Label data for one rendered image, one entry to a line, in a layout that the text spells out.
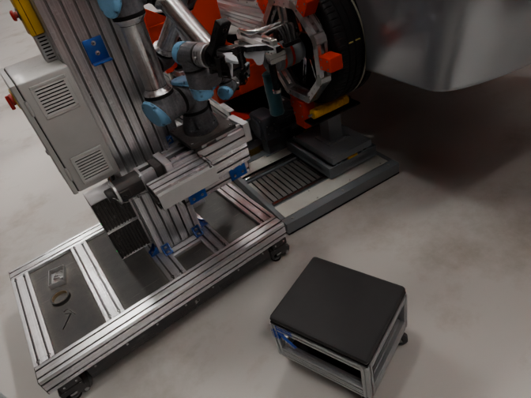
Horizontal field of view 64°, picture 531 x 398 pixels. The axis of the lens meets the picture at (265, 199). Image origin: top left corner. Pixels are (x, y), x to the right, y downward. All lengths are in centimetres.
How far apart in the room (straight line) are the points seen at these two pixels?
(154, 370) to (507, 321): 152
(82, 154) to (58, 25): 47
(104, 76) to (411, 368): 165
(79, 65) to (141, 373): 132
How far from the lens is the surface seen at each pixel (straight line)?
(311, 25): 222
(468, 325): 201
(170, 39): 223
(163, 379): 205
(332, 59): 211
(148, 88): 168
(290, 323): 159
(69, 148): 181
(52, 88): 174
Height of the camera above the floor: 162
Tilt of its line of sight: 37 degrees down
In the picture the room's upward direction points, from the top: 15 degrees counter-clockwise
